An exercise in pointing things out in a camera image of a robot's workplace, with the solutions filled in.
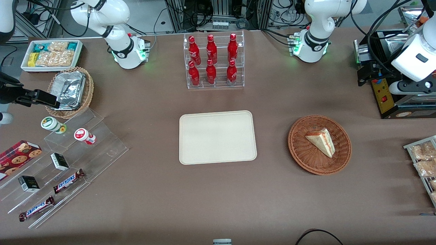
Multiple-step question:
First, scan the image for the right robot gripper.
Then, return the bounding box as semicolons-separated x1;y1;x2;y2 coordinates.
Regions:
0;72;61;109

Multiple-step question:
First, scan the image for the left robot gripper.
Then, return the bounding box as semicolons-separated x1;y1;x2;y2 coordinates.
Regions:
357;23;436;86

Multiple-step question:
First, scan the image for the triangular sandwich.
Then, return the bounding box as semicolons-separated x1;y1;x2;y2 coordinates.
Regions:
305;128;336;159

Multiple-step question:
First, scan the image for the aluminium foil tray stack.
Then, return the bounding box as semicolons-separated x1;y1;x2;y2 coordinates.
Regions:
50;71;86;110

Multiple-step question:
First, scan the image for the light tan wicker basket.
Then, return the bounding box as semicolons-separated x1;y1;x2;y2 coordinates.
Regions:
45;66;94;119

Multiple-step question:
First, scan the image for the tray of packaged pastries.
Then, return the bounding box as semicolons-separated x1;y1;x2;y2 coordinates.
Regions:
403;135;436;208

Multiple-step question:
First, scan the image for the dark brown wicker basket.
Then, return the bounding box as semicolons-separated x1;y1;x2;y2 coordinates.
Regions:
288;115;352;176

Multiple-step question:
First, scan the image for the beige plastic tray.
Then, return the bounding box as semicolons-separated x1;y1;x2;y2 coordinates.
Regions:
179;110;258;165

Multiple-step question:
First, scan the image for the green lid yoghurt cup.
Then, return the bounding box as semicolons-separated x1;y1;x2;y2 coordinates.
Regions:
41;116;67;134

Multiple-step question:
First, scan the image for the black food warmer machine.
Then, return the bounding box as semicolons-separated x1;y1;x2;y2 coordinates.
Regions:
370;5;436;119

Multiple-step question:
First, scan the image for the white plastic snack bin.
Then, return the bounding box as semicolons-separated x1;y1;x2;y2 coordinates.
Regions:
21;39;83;73

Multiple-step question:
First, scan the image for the clear rice cracker bag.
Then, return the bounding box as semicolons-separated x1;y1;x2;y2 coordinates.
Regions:
36;51;74;67
47;41;69;52

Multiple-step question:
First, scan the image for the red lid yoghurt cup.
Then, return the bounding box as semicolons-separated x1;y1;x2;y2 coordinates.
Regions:
74;128;96;145

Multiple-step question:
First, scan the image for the red tartan cookie box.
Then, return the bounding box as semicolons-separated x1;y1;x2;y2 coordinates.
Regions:
0;140;43;181

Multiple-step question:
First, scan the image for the small black carton box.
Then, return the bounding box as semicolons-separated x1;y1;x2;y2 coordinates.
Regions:
50;153;69;171
18;176;40;193

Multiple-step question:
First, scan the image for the clear acrylic stepped display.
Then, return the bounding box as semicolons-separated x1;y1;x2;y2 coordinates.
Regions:
0;108;129;229

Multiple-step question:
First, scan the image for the Snickers chocolate bar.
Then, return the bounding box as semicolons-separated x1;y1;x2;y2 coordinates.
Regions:
19;196;55;222
53;169;85;194

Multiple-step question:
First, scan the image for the red cola bottle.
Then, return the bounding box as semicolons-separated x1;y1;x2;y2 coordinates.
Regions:
206;59;217;85
206;34;218;64
188;35;201;65
228;33;238;63
188;61;200;86
227;60;237;84

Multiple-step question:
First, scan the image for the clear acrylic bottle rack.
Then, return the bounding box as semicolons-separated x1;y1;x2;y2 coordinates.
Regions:
183;30;245;89

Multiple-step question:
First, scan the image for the white power strip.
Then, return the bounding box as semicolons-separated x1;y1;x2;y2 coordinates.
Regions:
212;20;239;30

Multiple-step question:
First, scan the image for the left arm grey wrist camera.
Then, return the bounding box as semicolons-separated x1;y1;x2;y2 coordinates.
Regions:
388;80;436;97

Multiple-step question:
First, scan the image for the black left arm cable bundle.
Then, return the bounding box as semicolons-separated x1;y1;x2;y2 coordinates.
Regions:
350;0;426;74

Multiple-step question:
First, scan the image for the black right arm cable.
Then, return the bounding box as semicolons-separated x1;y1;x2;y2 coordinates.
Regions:
26;0;90;38

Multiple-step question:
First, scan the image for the black cable loop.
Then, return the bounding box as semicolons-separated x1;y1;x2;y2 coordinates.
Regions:
295;229;344;245

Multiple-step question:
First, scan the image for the aluminium equipment frame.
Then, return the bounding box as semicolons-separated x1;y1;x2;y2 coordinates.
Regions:
163;0;273;33

